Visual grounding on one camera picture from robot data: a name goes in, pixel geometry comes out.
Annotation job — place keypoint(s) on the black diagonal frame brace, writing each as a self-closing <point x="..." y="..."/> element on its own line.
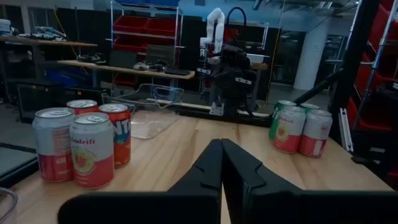
<point x="317" y="88"/>

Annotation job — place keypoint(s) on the white bucket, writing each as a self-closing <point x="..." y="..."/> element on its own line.
<point x="4" y="27"/>

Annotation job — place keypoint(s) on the orange Fanta soda can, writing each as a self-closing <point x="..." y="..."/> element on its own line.
<point x="122" y="140"/>
<point x="82" y="107"/>

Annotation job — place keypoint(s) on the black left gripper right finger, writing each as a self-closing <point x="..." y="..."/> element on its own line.
<point x="264" y="205"/>

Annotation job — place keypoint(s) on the black monitor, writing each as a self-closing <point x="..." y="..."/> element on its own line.
<point x="122" y="59"/>
<point x="160" y="53"/>

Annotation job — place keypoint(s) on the white column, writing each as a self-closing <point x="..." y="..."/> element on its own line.
<point x="311" y="62"/>

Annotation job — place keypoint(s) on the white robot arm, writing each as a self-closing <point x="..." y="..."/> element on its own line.
<point x="219" y="31"/>

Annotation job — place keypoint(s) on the red storage bin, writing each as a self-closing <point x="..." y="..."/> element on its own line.
<point x="392" y="37"/>
<point x="373" y="121"/>
<point x="161" y="27"/>
<point x="130" y="24"/>
<point x="388" y="71"/>
<point x="129" y="43"/>
<point x="124" y="80"/>

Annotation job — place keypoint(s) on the silver aluminium bar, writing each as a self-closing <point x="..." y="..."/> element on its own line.
<point x="345" y="130"/>

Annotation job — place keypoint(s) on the clear plastic bin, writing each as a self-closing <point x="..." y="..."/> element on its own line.
<point x="6" y="211"/>
<point x="168" y="93"/>

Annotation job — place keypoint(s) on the teal white device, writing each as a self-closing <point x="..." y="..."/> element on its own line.
<point x="46" y="31"/>

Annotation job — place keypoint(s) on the black keyboard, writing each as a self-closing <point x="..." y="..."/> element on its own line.
<point x="177" y="72"/>

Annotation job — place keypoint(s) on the black aluminium table frame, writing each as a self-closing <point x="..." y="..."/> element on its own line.
<point x="202" y="113"/>

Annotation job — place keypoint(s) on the black equipment case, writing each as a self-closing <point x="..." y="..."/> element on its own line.
<point x="37" y="99"/>

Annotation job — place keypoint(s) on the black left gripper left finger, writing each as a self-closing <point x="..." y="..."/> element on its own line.
<point x="186" y="205"/>

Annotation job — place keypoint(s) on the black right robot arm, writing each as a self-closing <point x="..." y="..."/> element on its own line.
<point x="231" y="90"/>

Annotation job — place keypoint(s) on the black rig post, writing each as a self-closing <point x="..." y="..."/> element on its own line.
<point x="354" y="62"/>

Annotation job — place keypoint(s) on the black headphones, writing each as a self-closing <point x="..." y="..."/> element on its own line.
<point x="157" y="66"/>

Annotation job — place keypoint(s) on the blue crate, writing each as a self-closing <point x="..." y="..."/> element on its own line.
<point x="68" y="77"/>

